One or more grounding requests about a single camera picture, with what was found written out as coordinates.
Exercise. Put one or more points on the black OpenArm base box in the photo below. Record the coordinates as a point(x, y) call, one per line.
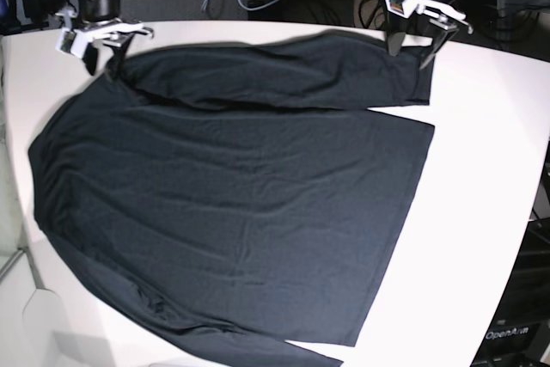
point(519, 331)

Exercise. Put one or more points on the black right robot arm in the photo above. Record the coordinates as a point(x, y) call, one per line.
point(92, 11)

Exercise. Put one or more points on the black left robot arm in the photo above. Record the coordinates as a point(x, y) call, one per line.
point(425, 19)

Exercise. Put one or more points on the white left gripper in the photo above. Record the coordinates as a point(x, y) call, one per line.
point(439, 13)

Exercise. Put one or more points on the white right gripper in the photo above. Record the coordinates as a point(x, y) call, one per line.
point(78, 40)

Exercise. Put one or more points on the dark long-sleeve shirt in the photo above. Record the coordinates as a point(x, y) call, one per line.
point(237, 202)

